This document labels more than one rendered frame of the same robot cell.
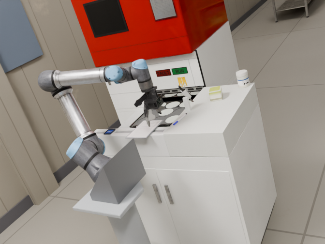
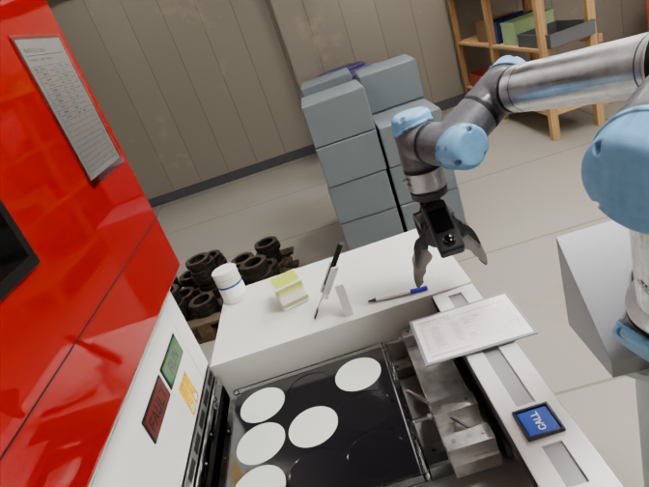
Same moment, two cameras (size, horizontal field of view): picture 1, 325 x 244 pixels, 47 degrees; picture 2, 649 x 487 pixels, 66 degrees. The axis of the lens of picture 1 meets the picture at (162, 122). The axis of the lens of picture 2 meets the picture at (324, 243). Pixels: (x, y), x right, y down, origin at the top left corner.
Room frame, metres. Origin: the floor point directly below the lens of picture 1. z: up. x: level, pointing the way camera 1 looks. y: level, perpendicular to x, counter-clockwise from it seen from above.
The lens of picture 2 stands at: (2.58, 0.68, 1.59)
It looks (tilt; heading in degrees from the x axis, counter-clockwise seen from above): 24 degrees down; 239
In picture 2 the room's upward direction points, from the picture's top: 20 degrees counter-clockwise
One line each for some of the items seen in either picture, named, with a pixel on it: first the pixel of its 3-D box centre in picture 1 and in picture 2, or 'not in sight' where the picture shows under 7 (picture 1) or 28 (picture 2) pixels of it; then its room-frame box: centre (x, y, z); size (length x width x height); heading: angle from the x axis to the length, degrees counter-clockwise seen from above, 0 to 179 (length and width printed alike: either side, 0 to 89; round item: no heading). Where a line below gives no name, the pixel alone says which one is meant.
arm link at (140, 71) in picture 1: (140, 70); (416, 140); (1.92, 0.03, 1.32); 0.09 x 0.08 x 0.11; 76
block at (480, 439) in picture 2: not in sight; (469, 442); (2.18, 0.22, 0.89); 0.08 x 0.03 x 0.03; 145
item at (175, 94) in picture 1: (177, 99); (211, 466); (2.50, -0.15, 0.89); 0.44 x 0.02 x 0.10; 55
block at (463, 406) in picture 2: not in sight; (454, 408); (2.13, 0.16, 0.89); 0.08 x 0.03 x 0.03; 145
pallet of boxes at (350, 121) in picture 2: not in sight; (378, 155); (0.31, -1.97, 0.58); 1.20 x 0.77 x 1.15; 53
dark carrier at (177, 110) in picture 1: (166, 112); (313, 427); (2.31, -0.04, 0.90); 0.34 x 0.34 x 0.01; 55
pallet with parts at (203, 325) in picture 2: not in sight; (210, 284); (1.67, -2.45, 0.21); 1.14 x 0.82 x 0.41; 143
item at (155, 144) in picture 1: (130, 141); (508, 395); (2.05, 0.22, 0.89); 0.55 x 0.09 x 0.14; 55
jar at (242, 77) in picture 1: (243, 78); (230, 283); (2.17, -0.56, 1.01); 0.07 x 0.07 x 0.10
